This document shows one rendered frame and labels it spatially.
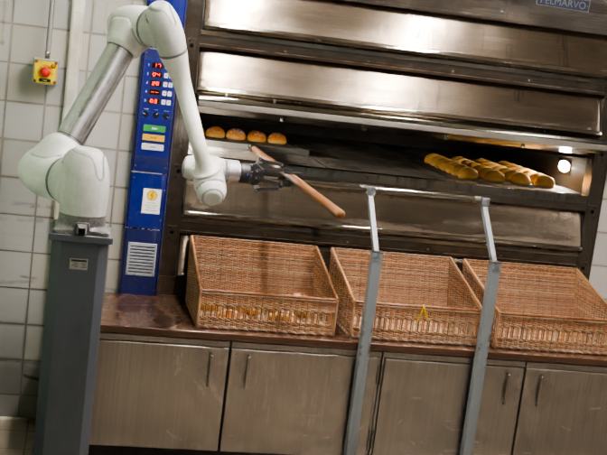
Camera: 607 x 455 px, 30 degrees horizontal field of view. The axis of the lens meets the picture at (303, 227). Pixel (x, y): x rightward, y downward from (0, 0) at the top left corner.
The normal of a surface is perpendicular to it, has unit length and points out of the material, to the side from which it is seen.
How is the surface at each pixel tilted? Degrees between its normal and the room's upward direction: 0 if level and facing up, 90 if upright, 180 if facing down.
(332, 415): 90
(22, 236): 90
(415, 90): 70
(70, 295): 90
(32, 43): 90
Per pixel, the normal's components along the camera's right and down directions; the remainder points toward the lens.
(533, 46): 0.22, -0.18
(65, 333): 0.20, 0.18
